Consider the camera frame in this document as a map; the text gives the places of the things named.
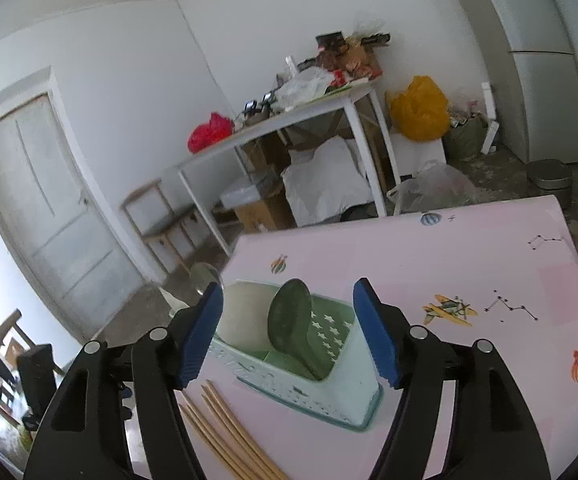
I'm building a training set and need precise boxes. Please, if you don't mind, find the pink printed tablecloth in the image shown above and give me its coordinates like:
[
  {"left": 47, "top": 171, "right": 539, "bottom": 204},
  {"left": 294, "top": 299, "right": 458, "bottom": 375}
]
[{"left": 119, "top": 194, "right": 578, "bottom": 480}]

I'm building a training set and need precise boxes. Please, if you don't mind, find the red plastic bag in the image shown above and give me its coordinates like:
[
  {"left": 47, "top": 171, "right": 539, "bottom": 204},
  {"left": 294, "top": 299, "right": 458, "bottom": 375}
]
[{"left": 187, "top": 112, "right": 235, "bottom": 155}]

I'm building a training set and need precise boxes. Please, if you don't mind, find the yellow plastic bag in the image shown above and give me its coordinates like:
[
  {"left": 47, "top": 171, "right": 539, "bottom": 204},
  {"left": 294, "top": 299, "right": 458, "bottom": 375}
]
[{"left": 386, "top": 76, "right": 451, "bottom": 141}]

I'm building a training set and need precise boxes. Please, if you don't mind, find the white woven sack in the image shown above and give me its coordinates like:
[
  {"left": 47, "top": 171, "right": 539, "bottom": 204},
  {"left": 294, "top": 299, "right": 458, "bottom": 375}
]
[{"left": 281, "top": 137, "right": 370, "bottom": 228}]

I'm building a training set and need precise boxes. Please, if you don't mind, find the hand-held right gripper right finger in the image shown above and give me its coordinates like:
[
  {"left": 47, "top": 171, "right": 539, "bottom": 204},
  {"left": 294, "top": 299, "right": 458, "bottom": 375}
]
[{"left": 353, "top": 277, "right": 552, "bottom": 480}]

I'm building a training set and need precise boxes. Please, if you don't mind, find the white tall carton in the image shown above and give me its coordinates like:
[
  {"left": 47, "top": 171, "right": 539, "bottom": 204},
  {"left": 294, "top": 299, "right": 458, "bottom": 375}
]
[{"left": 480, "top": 81, "right": 500, "bottom": 156}]

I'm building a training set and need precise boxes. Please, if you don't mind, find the white scalloped serving spoon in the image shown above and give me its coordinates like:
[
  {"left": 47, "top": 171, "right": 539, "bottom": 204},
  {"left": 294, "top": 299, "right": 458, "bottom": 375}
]
[{"left": 217, "top": 282, "right": 290, "bottom": 353}]

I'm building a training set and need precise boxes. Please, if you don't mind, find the green bag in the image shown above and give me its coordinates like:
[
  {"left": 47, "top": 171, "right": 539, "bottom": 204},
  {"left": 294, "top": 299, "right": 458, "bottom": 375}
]
[{"left": 446, "top": 110, "right": 490, "bottom": 161}]

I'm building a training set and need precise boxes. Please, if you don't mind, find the small cardboard box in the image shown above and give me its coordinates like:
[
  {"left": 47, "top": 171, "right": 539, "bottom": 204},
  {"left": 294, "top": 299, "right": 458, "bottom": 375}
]
[{"left": 221, "top": 190, "right": 295, "bottom": 233}]

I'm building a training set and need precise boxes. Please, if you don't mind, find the white foam box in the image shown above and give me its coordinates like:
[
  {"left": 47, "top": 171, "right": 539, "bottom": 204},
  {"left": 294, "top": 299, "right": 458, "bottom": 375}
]
[{"left": 389, "top": 127, "right": 447, "bottom": 178}]

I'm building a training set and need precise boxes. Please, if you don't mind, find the white plastic bag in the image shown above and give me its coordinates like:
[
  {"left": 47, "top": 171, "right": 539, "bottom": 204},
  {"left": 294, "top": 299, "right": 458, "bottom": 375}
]
[{"left": 274, "top": 66, "right": 335, "bottom": 111}]

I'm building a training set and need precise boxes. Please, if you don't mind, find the white wooden door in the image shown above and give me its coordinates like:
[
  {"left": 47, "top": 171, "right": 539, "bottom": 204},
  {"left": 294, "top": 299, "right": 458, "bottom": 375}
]
[{"left": 0, "top": 92, "right": 145, "bottom": 341}]

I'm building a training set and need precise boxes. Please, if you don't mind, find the grey serving spoon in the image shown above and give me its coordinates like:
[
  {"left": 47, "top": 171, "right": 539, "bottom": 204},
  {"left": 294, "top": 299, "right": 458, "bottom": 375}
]
[{"left": 267, "top": 278, "right": 335, "bottom": 381}]

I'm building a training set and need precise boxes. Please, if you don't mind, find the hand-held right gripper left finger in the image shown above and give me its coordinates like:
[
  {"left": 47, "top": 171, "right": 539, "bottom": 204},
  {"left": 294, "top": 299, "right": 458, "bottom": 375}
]
[{"left": 23, "top": 282, "right": 225, "bottom": 480}]

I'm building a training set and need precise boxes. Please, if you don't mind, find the teal star-perforated utensil holder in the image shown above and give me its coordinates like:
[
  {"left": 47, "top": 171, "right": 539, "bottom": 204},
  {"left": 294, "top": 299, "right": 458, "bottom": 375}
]
[{"left": 208, "top": 280, "right": 384, "bottom": 433}]

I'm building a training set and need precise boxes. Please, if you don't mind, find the pile of snack packages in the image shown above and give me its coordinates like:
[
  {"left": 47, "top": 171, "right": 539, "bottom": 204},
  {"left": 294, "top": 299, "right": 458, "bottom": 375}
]
[{"left": 314, "top": 20, "right": 390, "bottom": 83}]

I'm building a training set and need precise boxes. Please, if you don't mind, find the clear plastic bag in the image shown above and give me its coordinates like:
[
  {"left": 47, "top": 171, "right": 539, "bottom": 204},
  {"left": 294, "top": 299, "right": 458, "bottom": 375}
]
[{"left": 386, "top": 160, "right": 477, "bottom": 216}]

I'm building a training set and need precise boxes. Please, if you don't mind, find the bundle of wooden chopsticks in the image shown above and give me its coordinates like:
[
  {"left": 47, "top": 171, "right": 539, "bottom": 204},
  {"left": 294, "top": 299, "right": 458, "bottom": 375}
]
[{"left": 176, "top": 379, "right": 290, "bottom": 480}]

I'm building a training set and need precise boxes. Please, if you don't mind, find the silver wrapped package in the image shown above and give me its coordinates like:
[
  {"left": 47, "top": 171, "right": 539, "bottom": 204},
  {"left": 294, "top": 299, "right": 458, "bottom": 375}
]
[{"left": 219, "top": 180, "right": 282, "bottom": 208}]

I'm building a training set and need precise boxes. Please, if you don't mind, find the white side table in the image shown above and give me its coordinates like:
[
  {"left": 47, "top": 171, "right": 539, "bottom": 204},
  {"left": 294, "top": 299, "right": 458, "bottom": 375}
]
[{"left": 176, "top": 80, "right": 402, "bottom": 261}]

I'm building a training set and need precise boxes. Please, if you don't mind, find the silver refrigerator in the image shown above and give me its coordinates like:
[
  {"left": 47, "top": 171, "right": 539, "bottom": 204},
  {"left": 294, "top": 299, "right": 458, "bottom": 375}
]
[{"left": 469, "top": 0, "right": 578, "bottom": 165}]

